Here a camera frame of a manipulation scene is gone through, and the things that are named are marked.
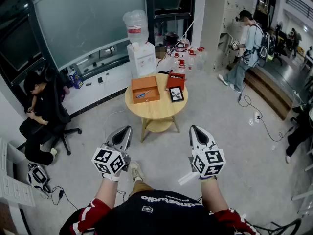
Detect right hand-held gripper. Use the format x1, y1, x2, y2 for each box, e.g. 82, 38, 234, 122
188, 125, 226, 178

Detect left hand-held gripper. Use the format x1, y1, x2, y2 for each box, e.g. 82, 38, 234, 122
91, 125, 133, 178

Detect blue-handled scissors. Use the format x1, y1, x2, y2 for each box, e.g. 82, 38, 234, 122
135, 90, 152, 99

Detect orange box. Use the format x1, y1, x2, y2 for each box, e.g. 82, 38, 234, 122
131, 75, 161, 105

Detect person's right forearm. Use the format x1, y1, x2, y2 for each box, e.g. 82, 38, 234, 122
199, 175, 232, 212

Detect person's left forearm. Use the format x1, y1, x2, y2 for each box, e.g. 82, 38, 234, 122
94, 174, 121, 209

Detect person's beige shoe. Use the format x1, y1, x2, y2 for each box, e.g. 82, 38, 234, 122
129, 161, 145, 183

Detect round wooden table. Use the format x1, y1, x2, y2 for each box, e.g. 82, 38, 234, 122
124, 73, 189, 143

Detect person's tan trousers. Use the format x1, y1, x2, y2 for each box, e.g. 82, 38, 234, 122
128, 179, 154, 198

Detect black office chair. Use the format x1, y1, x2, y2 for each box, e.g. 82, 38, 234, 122
39, 66, 83, 156

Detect red hardcover book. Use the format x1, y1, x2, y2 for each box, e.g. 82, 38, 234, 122
166, 72, 186, 91

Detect blue paper bag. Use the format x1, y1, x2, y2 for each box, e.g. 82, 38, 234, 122
68, 69, 84, 90

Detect wooden steps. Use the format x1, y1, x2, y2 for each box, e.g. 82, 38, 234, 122
226, 64, 294, 121

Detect white water dispenser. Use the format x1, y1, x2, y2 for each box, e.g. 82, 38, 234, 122
126, 42, 157, 78

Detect person's black and red shirt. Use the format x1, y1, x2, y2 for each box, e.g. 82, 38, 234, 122
60, 189, 260, 235

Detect brown paper bag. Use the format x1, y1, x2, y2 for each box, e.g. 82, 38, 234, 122
155, 46, 167, 60

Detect pink helmet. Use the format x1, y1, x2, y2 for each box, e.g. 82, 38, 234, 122
175, 39, 191, 53

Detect white leaning pole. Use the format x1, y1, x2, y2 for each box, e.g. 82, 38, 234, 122
170, 1, 205, 53

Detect white shelf unit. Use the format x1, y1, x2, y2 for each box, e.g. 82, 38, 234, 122
0, 137, 37, 232

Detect large clear water bottle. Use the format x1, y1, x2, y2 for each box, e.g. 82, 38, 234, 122
122, 9, 150, 46

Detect black metal chair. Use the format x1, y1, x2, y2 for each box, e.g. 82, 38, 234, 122
251, 218, 304, 235

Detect frosted glass board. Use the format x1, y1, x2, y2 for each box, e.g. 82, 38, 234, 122
32, 0, 148, 71

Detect white locker cabinet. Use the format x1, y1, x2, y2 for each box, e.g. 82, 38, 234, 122
212, 0, 259, 71

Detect black railing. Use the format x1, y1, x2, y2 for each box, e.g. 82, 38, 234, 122
285, 0, 313, 23

